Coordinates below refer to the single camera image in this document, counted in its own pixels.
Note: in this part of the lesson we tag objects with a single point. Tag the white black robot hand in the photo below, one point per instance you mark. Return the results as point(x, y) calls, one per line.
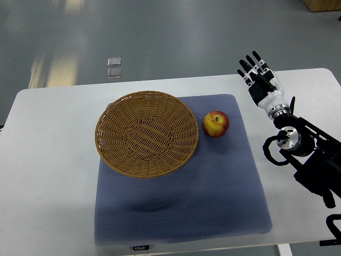
point(264, 87)

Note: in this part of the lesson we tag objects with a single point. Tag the red yellow apple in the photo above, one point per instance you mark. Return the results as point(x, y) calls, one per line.
point(216, 124)

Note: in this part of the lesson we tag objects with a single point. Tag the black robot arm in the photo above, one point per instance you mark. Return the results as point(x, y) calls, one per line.
point(313, 153)

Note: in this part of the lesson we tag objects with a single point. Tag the brown wicker basket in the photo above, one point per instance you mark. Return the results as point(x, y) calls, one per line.
point(146, 134)

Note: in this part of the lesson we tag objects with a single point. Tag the wooden box corner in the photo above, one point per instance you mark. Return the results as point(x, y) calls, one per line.
point(322, 5)

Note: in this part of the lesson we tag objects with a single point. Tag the blue quilted mat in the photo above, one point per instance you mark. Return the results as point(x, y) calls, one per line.
point(217, 193)

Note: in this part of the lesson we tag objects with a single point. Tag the lower metal floor plate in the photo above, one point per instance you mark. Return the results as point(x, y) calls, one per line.
point(114, 72)

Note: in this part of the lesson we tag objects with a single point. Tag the metal floor plate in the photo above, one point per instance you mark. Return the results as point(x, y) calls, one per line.
point(114, 61)
point(114, 72)

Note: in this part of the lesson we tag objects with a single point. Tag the upper metal floor plate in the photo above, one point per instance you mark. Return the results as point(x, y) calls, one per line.
point(114, 61)

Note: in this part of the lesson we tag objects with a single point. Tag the white table leg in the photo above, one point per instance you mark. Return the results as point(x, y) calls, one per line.
point(284, 250)

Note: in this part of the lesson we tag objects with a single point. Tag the black label tag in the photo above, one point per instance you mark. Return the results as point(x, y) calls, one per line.
point(141, 248)

